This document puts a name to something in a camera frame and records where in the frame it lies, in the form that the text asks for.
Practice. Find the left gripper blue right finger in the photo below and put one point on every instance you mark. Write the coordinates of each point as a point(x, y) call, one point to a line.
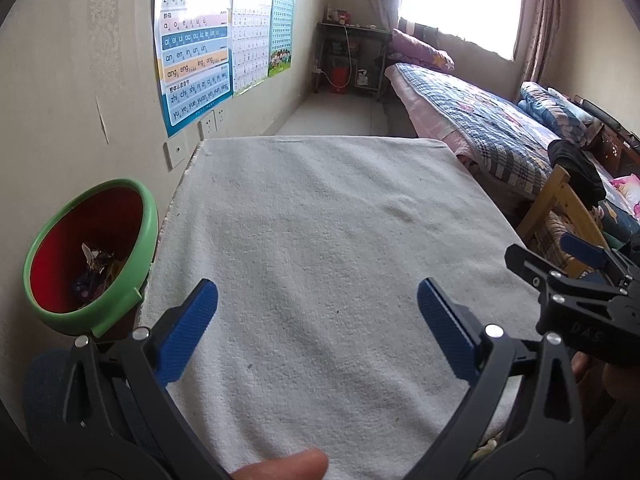
point(456, 336)

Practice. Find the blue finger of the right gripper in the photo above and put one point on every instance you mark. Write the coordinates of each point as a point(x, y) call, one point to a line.
point(595, 257)

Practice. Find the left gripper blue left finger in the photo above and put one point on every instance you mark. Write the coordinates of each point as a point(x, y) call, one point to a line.
point(180, 329)

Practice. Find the green red trash bin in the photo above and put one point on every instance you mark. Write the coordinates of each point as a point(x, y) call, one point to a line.
point(117, 216)

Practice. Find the person's right hand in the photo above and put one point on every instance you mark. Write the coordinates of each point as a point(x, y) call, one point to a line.
point(594, 377)

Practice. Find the person's left hand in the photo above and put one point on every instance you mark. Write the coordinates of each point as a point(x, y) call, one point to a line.
point(310, 464)

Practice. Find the wooden chair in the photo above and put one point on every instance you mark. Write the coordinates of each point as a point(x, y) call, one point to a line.
point(556, 211)

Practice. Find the pink cartoon pillow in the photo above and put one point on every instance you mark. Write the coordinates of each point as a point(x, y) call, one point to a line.
point(629, 187)

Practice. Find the black garment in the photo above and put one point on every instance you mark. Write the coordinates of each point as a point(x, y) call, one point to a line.
point(585, 181)

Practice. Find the white towel table cover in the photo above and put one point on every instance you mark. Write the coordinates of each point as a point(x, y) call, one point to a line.
point(317, 245)

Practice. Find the blue floral pillow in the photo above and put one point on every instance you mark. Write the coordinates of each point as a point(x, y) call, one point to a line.
point(553, 113)

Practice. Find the bed with plaid quilt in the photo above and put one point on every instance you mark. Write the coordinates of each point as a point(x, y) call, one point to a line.
point(504, 149)

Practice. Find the person's blue jeans leg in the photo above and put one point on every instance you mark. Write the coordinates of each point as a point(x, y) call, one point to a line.
point(40, 393)

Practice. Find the window curtain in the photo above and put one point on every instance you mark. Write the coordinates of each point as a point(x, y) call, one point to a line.
point(545, 31)

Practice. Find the red bucket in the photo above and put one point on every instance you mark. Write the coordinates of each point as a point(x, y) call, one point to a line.
point(339, 78)

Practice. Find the purple pillow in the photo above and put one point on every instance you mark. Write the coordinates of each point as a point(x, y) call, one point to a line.
point(408, 49)

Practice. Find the dark metal shelf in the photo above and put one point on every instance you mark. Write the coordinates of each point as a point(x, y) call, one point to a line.
point(363, 48)

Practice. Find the white wall switch plate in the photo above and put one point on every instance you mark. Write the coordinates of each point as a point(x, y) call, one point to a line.
point(176, 150)

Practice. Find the white wall socket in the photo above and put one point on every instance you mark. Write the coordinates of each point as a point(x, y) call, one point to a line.
point(207, 126)

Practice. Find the white table wall poster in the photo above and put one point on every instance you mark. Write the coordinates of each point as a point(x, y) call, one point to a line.
point(250, 23)

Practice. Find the pinyin alphabet wall poster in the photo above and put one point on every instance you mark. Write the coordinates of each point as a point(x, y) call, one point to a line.
point(193, 51)

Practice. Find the green multiplication wall poster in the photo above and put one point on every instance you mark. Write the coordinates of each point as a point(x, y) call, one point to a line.
point(281, 36)

